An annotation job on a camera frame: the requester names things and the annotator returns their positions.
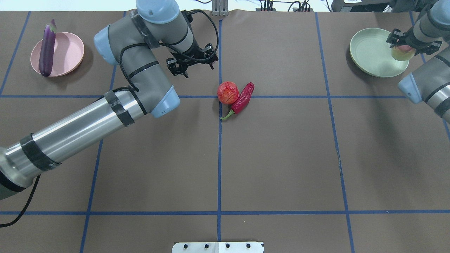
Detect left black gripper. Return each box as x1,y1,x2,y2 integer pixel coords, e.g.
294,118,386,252
167,43,216,78

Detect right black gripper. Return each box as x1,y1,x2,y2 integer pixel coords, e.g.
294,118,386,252
386,29,442,56

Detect pink green toy peach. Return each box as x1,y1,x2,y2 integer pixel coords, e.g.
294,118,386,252
391,45,416,61

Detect red toy pomegranate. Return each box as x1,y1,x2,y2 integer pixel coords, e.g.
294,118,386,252
217,81,239,105

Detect red toy chili pepper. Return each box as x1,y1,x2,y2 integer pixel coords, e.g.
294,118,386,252
220,82,255,120

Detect purple toy eggplant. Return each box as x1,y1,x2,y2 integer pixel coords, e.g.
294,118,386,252
38,19,57,77

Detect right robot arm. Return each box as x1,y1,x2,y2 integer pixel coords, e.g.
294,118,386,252
387,0,450,122

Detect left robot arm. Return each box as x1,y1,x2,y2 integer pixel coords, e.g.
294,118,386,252
1,0,218,200

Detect green plate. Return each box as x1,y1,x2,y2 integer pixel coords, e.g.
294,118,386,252
349,28,409,78

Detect pink plate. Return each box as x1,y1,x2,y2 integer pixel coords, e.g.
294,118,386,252
49,32,85,77

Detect white metal mounting plate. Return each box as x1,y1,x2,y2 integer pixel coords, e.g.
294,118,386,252
172,241,265,253

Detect aluminium frame post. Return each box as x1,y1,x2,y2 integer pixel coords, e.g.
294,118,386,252
211,0,229,17

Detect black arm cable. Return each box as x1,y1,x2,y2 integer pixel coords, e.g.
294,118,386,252
0,175,41,228

